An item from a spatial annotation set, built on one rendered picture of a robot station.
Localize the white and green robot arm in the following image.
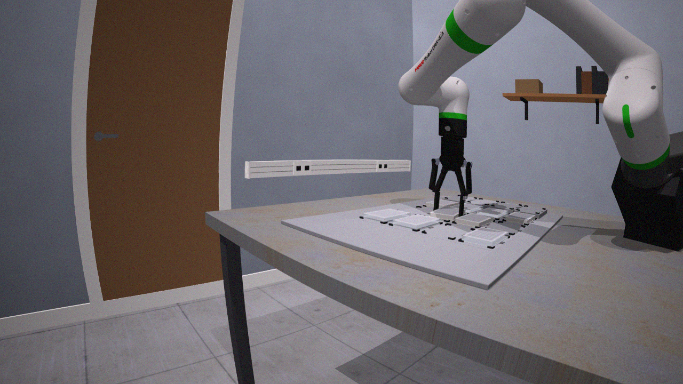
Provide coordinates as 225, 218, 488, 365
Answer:
398, 0, 683, 188

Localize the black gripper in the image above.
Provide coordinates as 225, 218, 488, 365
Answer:
429, 137, 472, 217

